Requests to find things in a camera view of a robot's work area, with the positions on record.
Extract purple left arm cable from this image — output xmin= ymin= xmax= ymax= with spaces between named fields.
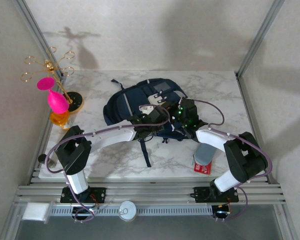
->
xmin=44 ymin=104 xmax=171 ymax=224

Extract aluminium table side rail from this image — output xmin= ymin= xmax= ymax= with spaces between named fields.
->
xmin=27 ymin=74 xmax=68 ymax=185
xmin=236 ymin=72 xmax=276 ymax=183

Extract red box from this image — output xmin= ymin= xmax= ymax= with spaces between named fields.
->
xmin=193 ymin=161 xmax=213 ymax=175

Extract silver tin can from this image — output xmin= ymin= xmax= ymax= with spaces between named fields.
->
xmin=118 ymin=201 xmax=137 ymax=222

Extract gold wire cup stand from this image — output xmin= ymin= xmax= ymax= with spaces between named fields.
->
xmin=20 ymin=46 xmax=85 ymax=115

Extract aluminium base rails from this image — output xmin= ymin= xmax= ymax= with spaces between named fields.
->
xmin=12 ymin=176 xmax=288 ymax=207

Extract navy blue backpack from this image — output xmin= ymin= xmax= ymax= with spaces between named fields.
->
xmin=102 ymin=78 xmax=202 ymax=168

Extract aluminium frame post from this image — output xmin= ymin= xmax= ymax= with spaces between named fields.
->
xmin=13 ymin=0 xmax=67 ymax=81
xmin=236 ymin=0 xmax=286 ymax=78

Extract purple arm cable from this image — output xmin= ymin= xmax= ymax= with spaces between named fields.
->
xmin=44 ymin=104 xmax=171 ymax=224
xmin=193 ymin=99 xmax=274 ymax=222

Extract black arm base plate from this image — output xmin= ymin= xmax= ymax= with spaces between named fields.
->
xmin=193 ymin=186 xmax=240 ymax=203
xmin=59 ymin=186 xmax=107 ymax=204

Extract pink plastic goblet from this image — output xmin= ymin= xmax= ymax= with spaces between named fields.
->
xmin=36 ymin=76 xmax=70 ymax=114

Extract white foam block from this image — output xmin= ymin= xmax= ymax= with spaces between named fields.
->
xmin=21 ymin=202 xmax=51 ymax=222

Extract orange plastic cup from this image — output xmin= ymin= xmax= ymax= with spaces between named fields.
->
xmin=49 ymin=109 xmax=71 ymax=131

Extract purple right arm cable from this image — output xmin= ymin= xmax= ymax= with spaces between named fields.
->
xmin=193 ymin=99 xmax=274 ymax=222

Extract black knob metal clamp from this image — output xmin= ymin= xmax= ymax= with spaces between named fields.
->
xmin=38 ymin=153 xmax=57 ymax=169

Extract grey slotted cable duct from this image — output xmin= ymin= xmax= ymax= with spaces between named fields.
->
xmin=49 ymin=205 xmax=213 ymax=216

